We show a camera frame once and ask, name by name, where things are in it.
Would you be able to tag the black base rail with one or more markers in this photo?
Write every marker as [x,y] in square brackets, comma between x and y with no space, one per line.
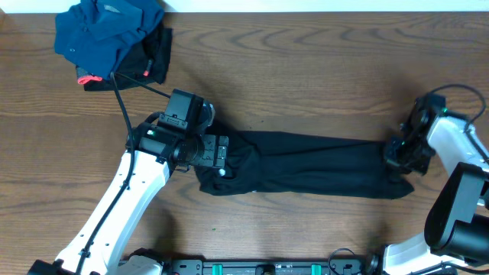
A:
[343,266]

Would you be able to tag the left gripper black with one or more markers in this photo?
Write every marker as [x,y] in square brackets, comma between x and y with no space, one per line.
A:
[208,157]

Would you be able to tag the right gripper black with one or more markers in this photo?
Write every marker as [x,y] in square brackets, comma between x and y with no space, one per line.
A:
[391,157]

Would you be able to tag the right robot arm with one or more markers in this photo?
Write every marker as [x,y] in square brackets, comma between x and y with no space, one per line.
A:
[455,236]

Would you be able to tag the black t-shirt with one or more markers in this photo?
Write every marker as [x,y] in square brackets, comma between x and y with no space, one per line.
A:
[278,162]

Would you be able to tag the blue polo shirt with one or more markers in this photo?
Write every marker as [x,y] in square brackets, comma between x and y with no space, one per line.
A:
[97,35]

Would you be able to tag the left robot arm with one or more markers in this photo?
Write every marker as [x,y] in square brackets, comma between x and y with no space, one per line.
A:
[154,152]

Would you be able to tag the black folded garment red trim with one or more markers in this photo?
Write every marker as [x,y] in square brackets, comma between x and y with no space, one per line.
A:
[147,62]

